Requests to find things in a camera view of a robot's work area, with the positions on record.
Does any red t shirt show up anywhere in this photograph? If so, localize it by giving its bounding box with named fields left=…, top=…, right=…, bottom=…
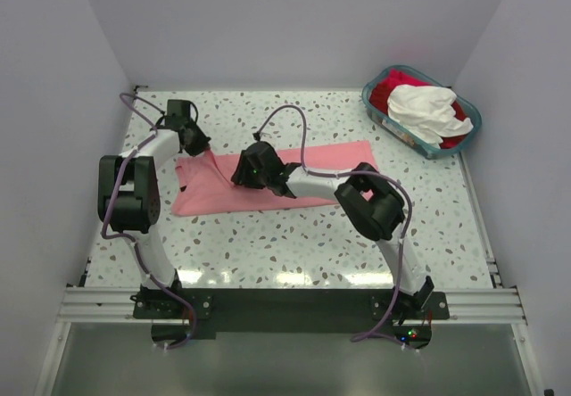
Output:
left=369, top=69, right=467, bottom=149

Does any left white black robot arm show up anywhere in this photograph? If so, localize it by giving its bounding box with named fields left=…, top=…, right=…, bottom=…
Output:
left=97, top=94, right=211, bottom=318

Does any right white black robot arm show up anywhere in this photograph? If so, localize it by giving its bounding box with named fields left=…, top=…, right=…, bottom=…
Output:
left=231, top=141, right=434, bottom=318

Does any aluminium frame rail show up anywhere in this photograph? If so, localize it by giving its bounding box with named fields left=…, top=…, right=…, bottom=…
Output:
left=35, top=217, right=532, bottom=396

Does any white t shirt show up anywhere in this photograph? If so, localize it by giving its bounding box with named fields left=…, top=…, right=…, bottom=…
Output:
left=387, top=85, right=474, bottom=149

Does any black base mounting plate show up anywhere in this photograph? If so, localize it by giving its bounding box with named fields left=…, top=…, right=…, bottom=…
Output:
left=130, top=287, right=451, bottom=349

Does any pink t shirt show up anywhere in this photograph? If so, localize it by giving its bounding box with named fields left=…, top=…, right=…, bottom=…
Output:
left=171, top=140, right=378, bottom=218

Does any teal plastic basket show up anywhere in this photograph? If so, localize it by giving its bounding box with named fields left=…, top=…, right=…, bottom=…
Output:
left=361, top=64, right=482, bottom=160

